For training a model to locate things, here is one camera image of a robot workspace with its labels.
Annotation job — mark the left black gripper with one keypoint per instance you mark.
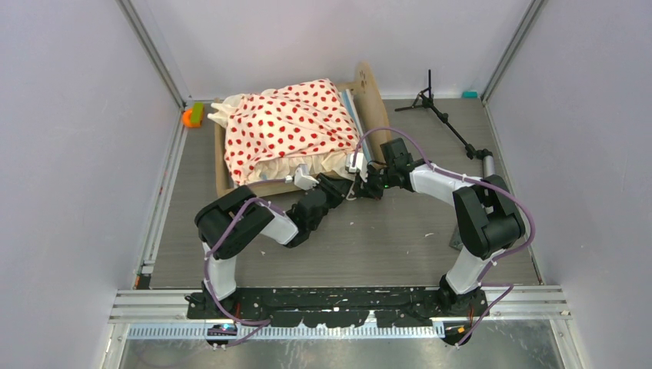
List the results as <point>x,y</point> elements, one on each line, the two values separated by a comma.
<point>336,187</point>

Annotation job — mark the blue striped mattress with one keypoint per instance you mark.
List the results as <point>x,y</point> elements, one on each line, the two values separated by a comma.
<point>348,101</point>

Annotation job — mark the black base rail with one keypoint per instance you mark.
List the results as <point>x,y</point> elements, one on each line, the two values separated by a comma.
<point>327,313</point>

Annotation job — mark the orange green toy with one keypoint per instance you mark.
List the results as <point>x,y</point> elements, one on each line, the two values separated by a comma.
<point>193,116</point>

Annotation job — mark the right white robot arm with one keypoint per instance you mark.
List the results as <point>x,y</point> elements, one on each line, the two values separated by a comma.
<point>488,219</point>

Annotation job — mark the strawberry print ruffled blanket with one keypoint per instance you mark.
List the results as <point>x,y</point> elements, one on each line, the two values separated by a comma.
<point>269,134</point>

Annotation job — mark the teal small block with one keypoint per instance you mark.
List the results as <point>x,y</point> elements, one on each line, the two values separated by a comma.
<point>469,94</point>

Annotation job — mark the wooden pet bed frame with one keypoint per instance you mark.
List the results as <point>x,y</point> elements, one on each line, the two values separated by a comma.
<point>371,111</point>

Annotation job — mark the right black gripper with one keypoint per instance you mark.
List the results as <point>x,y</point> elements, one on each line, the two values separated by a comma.
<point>364,184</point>

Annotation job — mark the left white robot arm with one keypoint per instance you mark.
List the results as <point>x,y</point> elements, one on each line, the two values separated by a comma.
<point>228,225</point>

